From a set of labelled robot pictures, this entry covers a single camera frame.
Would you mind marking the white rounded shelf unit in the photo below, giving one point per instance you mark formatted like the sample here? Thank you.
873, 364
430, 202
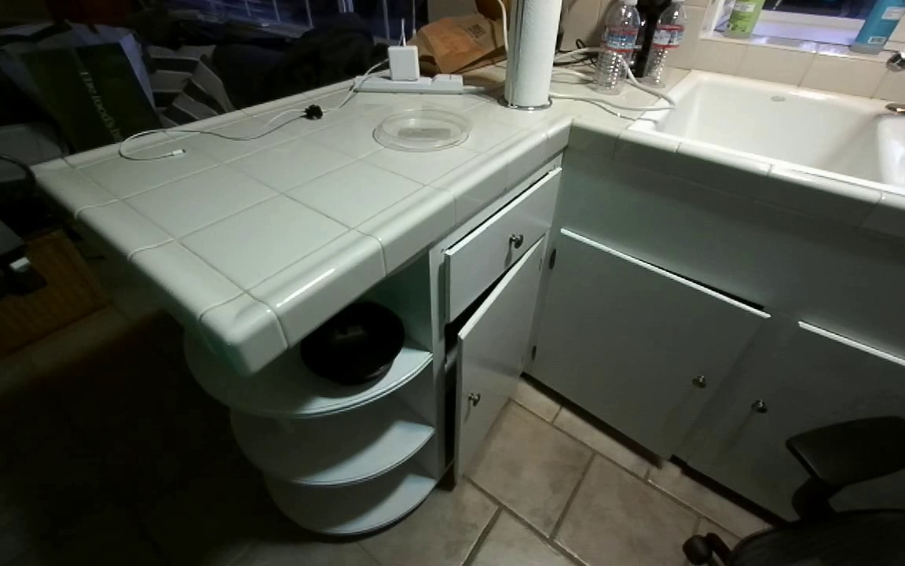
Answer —
345, 459

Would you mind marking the plastic water bottle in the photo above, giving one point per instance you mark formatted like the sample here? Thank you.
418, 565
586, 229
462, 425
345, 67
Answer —
618, 42
664, 42

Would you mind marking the green bottle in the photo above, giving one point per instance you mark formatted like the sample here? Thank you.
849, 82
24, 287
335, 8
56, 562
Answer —
742, 17

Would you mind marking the white double kitchen sink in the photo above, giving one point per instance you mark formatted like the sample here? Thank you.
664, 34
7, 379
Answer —
778, 121

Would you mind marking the blue bottle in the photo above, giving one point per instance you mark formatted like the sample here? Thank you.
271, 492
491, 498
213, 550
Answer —
880, 19

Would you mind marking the brown cardboard box with hole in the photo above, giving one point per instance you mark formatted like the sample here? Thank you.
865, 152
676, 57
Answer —
65, 304

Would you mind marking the dark printed box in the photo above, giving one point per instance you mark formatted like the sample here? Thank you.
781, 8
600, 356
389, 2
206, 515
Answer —
96, 95

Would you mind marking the dark clothes pile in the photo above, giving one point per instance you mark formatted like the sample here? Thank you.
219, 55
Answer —
305, 57

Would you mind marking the white power strip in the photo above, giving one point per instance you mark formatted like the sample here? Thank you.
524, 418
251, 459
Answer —
408, 82

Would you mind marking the white charger plug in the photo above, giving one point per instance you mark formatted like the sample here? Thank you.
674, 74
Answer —
404, 61

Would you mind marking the white cabinet drawer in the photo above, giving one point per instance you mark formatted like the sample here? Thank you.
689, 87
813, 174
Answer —
489, 254

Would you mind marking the round metal cabinet knob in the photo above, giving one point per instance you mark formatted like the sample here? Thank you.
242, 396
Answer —
758, 403
473, 401
697, 383
516, 244

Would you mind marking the narrow white cabinet door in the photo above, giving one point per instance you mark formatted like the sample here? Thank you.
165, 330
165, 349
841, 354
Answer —
499, 356

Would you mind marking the white paper towel roll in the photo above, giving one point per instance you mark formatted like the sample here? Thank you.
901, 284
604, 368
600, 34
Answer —
532, 53

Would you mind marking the wide white cabinet door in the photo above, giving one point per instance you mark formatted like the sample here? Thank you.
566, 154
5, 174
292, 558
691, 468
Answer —
643, 347
849, 383

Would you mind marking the black office chair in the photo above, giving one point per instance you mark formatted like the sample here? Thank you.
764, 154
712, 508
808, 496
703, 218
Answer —
849, 536

